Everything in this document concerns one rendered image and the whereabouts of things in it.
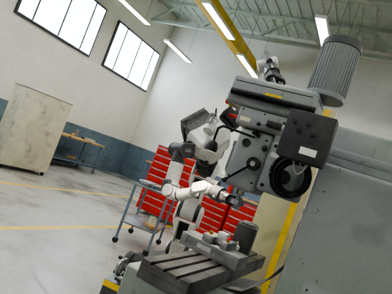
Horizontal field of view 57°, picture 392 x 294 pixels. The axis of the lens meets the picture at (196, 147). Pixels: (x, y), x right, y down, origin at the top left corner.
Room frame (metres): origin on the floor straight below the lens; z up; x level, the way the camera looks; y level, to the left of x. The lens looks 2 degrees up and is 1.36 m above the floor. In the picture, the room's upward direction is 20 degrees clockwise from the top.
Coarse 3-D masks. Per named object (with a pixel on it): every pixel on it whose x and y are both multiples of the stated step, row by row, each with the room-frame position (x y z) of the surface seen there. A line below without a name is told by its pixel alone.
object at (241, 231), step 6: (240, 222) 2.27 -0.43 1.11; (246, 222) 2.28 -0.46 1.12; (252, 222) 2.39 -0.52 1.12; (240, 228) 2.22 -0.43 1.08; (246, 228) 2.21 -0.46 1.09; (252, 228) 2.20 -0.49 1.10; (258, 228) 2.37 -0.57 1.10; (234, 234) 2.22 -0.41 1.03; (240, 234) 2.21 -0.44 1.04; (246, 234) 2.20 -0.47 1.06; (252, 234) 2.19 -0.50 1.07; (234, 240) 2.22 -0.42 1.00; (240, 240) 2.21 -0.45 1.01; (246, 240) 2.20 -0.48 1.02; (252, 240) 2.19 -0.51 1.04; (240, 246) 2.21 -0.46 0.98; (246, 246) 2.20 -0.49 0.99; (252, 246) 2.37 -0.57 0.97; (240, 252) 2.20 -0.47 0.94; (246, 252) 2.19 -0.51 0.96
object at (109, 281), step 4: (108, 276) 2.56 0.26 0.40; (112, 276) 2.59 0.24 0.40; (104, 280) 2.51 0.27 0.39; (108, 280) 2.51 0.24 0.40; (112, 280) 2.53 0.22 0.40; (104, 284) 2.50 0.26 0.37; (108, 284) 2.50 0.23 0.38; (112, 284) 2.49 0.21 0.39; (116, 284) 2.48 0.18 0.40; (104, 288) 2.50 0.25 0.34; (108, 288) 2.49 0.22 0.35; (112, 288) 2.49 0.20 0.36; (116, 288) 2.48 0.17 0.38; (100, 292) 2.50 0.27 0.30; (104, 292) 2.50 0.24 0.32; (108, 292) 2.49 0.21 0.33; (112, 292) 2.49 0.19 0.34; (116, 292) 2.48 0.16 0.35
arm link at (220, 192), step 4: (216, 188) 2.03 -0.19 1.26; (220, 188) 2.02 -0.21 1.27; (224, 188) 2.03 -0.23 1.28; (212, 192) 2.03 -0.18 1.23; (216, 192) 2.01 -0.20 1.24; (220, 192) 1.99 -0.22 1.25; (224, 192) 1.98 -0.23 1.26; (212, 196) 2.02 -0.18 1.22; (216, 196) 2.00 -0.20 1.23; (220, 196) 1.98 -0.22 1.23; (224, 196) 1.95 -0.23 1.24; (228, 196) 1.94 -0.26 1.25; (232, 196) 1.97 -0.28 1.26; (216, 200) 2.01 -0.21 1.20; (220, 200) 1.98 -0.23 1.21; (224, 200) 1.94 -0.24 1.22; (228, 204) 1.96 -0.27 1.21
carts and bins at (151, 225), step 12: (144, 180) 4.96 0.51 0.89; (132, 192) 4.81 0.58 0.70; (144, 192) 5.57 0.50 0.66; (156, 192) 4.77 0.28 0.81; (132, 216) 5.28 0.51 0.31; (168, 216) 5.51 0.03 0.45; (120, 228) 4.82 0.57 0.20; (132, 228) 5.57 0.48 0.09; (144, 228) 4.82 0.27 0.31; (156, 228) 4.76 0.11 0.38; (156, 240) 5.52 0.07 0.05
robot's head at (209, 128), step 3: (210, 117) 2.30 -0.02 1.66; (213, 120) 2.28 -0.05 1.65; (216, 120) 2.29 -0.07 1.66; (207, 123) 2.26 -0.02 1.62; (210, 123) 2.25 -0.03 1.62; (213, 123) 2.26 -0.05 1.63; (216, 123) 2.32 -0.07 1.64; (204, 126) 2.26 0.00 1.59; (207, 126) 2.24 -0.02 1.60; (210, 126) 2.24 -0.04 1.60; (213, 126) 2.25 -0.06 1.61; (204, 129) 2.26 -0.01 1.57; (207, 129) 2.25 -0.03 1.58; (210, 129) 2.24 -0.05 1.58; (213, 129) 2.26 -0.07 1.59; (207, 132) 2.27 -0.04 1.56; (210, 132) 2.26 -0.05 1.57; (213, 132) 2.32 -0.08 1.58
